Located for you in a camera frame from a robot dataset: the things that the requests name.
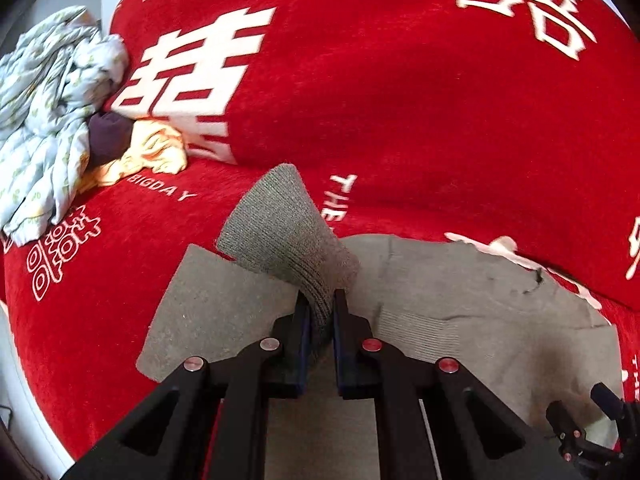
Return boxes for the dark purple garment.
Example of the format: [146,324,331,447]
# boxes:
[87,111,133,167]

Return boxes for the yellow orange garment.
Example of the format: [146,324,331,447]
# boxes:
[82,119,190,188]

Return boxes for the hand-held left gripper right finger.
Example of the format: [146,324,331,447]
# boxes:
[332,289,588,480]

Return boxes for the grey knit sweater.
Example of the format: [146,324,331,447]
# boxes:
[136,162,623,480]

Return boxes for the light floral quilt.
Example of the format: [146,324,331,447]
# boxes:
[0,5,130,247]

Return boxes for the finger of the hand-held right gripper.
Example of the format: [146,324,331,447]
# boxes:
[590,382,626,421]
[545,400,623,465]

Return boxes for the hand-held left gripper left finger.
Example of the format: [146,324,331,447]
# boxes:
[60,290,313,480]

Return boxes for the red printed blanket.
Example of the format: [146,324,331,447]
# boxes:
[2,0,640,480]

